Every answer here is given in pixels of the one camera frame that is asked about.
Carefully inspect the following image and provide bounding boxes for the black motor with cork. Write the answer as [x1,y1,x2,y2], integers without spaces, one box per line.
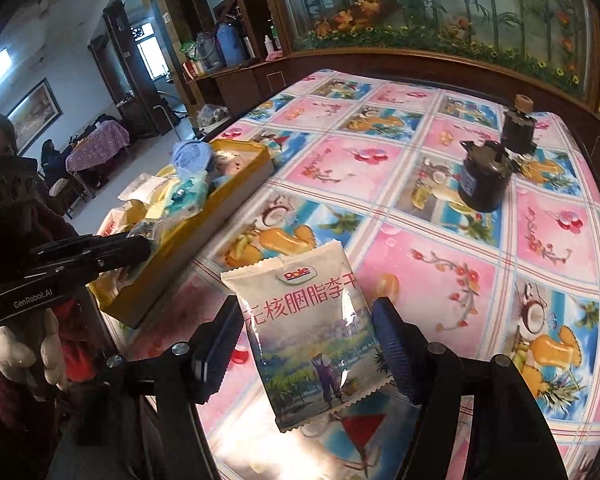
[501,94,536,155]

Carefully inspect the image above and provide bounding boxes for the black cylindrical motor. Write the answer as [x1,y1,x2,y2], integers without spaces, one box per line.
[458,140,520,212]

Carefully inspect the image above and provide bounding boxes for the blue cartoon tissue pack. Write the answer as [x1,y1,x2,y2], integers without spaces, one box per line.
[162,170,209,220]

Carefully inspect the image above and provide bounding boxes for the white red text glove pack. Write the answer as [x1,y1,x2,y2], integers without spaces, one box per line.
[96,207,135,236]

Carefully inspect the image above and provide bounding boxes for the framed wall picture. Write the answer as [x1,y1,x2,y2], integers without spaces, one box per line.
[7,78,62,154]

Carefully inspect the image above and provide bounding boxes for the white Dole snack bag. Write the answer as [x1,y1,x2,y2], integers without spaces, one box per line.
[221,240,389,432]

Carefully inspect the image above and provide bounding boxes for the blue fluffy towel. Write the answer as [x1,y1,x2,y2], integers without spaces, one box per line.
[172,140,214,180]

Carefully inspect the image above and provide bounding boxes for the colourful patterned tablecloth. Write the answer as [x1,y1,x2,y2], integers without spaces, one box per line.
[107,70,600,479]

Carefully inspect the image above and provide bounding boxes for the white gloved left hand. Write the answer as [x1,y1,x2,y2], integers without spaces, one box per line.
[0,309,68,390]

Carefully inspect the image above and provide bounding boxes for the blue thermos jug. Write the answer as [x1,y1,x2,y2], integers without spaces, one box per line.
[216,23,246,66]

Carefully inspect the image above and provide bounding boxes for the flower landscape glass panel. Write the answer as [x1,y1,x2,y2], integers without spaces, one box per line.
[279,0,598,99]

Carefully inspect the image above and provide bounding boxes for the purple cloth dining table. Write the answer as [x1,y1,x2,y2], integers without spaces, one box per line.
[66,120,131,174]

